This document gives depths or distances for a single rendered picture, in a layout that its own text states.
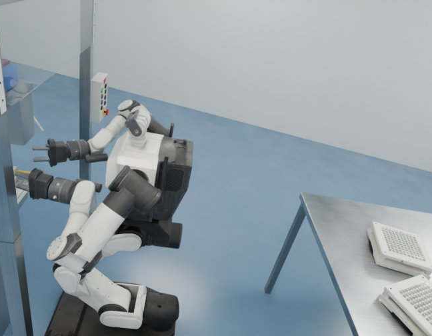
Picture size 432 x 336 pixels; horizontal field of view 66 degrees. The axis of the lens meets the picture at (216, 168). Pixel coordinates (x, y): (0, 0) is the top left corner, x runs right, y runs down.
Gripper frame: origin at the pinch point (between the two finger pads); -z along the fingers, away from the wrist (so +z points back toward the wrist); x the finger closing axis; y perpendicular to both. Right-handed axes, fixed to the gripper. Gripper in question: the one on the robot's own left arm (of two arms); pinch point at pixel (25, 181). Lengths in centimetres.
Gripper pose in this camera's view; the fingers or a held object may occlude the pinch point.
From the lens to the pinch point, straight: 141.4
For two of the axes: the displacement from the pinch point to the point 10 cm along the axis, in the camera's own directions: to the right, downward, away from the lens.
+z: 9.7, 2.4, 0.3
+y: 1.0, -5.0, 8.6
